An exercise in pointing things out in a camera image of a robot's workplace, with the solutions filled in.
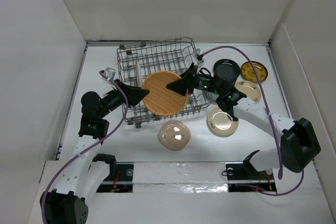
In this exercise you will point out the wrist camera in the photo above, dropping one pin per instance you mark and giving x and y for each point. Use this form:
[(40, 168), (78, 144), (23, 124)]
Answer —
[(198, 57), (109, 74)]

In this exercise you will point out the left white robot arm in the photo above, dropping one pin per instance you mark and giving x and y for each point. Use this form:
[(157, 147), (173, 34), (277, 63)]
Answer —
[(65, 200)]

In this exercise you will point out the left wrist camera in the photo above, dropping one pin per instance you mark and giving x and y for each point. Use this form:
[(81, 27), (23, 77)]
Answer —
[(109, 74)]

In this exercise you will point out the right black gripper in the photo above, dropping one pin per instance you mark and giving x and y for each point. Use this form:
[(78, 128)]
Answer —
[(180, 86)]

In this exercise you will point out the orange woven round plate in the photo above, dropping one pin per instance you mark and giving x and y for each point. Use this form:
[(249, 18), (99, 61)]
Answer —
[(160, 100)]

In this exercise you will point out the brown translucent square plate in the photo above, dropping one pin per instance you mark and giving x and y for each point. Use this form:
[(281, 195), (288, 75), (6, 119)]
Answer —
[(174, 135)]

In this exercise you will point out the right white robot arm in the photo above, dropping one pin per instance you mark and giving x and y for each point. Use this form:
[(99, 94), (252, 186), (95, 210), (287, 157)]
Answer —
[(298, 143)]

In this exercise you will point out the yellow and brown patterned plate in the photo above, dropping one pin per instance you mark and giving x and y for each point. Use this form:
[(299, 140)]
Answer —
[(254, 72)]

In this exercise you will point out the cream plate with gold centre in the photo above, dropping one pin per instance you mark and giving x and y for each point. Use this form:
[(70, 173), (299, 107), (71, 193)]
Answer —
[(221, 123)]

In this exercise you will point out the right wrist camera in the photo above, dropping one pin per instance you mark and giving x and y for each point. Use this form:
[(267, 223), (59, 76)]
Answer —
[(198, 57)]

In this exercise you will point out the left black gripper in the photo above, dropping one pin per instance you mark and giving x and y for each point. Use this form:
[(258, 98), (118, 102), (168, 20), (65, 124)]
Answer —
[(134, 94)]

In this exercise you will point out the grey wire dish rack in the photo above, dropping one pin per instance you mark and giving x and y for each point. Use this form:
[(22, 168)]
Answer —
[(174, 55)]

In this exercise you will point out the white plate with red characters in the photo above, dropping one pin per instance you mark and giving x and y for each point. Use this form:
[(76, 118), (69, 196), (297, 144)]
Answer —
[(138, 74)]

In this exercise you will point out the black round plate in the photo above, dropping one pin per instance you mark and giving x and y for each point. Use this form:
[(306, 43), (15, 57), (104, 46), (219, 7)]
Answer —
[(226, 69)]

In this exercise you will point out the cream plate with black print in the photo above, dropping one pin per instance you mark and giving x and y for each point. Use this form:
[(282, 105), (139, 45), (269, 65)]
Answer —
[(250, 89)]

